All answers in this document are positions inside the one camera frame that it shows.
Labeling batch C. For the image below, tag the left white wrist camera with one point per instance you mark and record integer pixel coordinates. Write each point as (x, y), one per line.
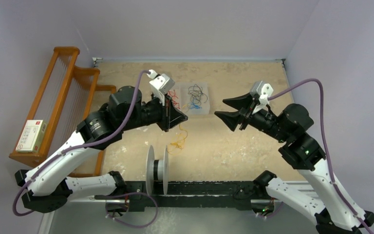
(160, 84)

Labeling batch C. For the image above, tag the white red cardboard box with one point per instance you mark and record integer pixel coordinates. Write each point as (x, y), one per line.
(31, 136)

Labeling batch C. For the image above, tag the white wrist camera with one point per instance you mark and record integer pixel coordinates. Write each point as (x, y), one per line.
(261, 91)
(160, 84)

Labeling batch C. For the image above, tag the grey cable spool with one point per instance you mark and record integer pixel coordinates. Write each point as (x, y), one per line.
(157, 170)

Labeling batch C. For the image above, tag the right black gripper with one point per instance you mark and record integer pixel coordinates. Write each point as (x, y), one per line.
(242, 116)

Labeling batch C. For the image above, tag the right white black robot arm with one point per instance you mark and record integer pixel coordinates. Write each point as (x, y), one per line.
(333, 211)

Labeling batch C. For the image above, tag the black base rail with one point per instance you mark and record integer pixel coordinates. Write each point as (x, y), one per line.
(240, 195)

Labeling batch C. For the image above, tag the clear plastic compartment tray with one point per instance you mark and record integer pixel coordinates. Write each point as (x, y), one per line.
(192, 98)

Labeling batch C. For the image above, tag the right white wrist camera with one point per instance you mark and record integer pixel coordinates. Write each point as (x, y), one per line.
(261, 91)

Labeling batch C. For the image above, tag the orange wooden rack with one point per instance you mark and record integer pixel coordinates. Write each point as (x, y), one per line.
(63, 100)

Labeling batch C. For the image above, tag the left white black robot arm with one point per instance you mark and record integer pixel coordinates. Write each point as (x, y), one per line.
(49, 186)

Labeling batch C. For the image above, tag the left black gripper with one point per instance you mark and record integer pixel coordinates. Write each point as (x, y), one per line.
(170, 117)

